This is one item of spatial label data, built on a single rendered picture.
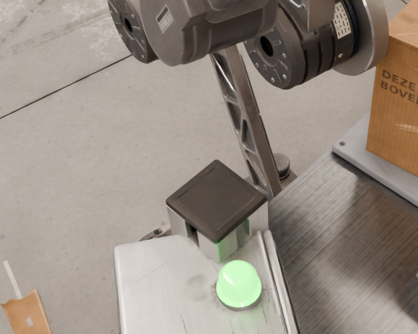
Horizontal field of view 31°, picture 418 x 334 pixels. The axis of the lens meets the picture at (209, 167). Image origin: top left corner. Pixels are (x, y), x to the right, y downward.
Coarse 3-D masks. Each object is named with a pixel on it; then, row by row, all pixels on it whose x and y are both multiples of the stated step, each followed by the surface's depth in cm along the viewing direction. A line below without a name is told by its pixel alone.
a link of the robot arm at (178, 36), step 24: (144, 0) 66; (168, 0) 62; (192, 0) 60; (216, 0) 59; (240, 0) 59; (264, 0) 61; (144, 24) 68; (168, 24) 64; (192, 24) 62; (264, 24) 67; (168, 48) 66; (192, 48) 64
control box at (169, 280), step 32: (128, 256) 46; (160, 256) 45; (192, 256) 45; (256, 256) 45; (128, 288) 44; (160, 288) 44; (192, 288) 44; (128, 320) 43; (160, 320) 43; (192, 320) 42; (224, 320) 42; (256, 320) 42; (288, 320) 43
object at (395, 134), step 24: (408, 24) 110; (408, 48) 108; (384, 72) 114; (408, 72) 111; (384, 96) 118; (408, 96) 114; (384, 120) 122; (408, 120) 118; (384, 144) 126; (408, 144) 122; (408, 168) 126
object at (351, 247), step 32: (320, 160) 132; (288, 192) 128; (320, 192) 128; (352, 192) 127; (384, 192) 127; (288, 224) 124; (320, 224) 123; (352, 224) 123; (384, 224) 122; (416, 224) 122; (288, 256) 120; (320, 256) 120; (352, 256) 119; (384, 256) 119; (416, 256) 118; (320, 288) 116; (352, 288) 115; (384, 288) 115; (416, 288) 115; (320, 320) 112; (352, 320) 112; (384, 320) 112; (416, 320) 111
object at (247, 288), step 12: (228, 264) 42; (240, 264) 42; (228, 276) 42; (240, 276) 42; (252, 276) 42; (216, 288) 43; (228, 288) 42; (240, 288) 41; (252, 288) 42; (228, 300) 42; (240, 300) 42; (252, 300) 42
